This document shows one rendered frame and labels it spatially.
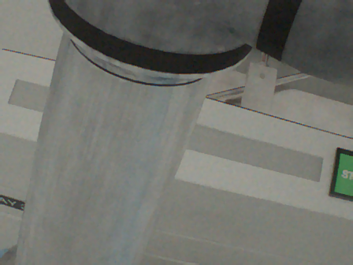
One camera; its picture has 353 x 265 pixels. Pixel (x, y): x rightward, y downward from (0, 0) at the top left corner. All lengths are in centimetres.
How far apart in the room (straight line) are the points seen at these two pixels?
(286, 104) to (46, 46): 30
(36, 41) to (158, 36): 72
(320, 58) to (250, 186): 52
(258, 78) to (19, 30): 31
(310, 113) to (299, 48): 66
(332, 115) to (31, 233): 56
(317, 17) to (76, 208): 22
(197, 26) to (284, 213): 53
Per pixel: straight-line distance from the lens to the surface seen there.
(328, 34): 40
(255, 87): 104
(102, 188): 53
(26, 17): 117
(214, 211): 97
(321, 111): 108
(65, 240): 58
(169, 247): 110
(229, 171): 93
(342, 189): 95
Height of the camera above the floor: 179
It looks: 63 degrees down
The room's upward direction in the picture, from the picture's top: 9 degrees clockwise
